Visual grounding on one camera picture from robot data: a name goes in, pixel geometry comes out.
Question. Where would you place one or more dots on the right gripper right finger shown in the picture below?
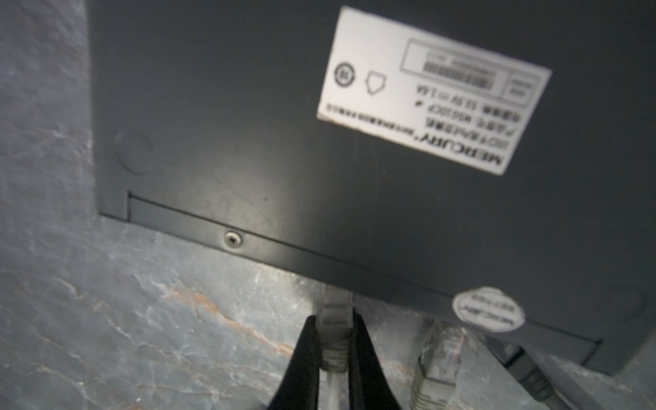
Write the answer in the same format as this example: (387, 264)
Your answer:
(368, 387)

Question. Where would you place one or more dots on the large black network switch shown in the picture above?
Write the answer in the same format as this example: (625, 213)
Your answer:
(490, 163)

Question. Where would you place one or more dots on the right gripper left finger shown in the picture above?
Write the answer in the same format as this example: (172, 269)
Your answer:
(299, 388)

